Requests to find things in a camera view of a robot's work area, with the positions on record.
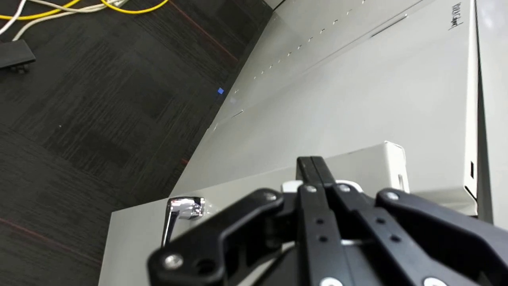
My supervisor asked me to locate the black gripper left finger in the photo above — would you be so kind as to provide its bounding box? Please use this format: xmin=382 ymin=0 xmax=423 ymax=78
xmin=148 ymin=156 xmax=326 ymax=286

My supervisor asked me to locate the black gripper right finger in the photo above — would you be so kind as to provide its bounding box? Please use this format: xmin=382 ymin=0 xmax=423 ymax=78
xmin=316 ymin=156 xmax=508 ymax=286

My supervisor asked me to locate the white storage cabinet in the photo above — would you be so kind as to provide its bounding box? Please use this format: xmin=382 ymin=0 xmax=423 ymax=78
xmin=174 ymin=0 xmax=508 ymax=229

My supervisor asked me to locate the black flat stand foot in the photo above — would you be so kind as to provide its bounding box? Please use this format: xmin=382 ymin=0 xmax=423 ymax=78
xmin=0 ymin=40 xmax=37 ymax=75

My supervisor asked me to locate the yellow cable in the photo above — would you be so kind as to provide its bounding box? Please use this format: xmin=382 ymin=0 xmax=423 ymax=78
xmin=0 ymin=0 xmax=82 ymax=23
xmin=101 ymin=0 xmax=172 ymax=16

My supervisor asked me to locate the white cable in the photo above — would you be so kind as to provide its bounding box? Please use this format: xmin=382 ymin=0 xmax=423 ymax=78
xmin=12 ymin=0 xmax=131 ymax=43
xmin=0 ymin=0 xmax=29 ymax=37

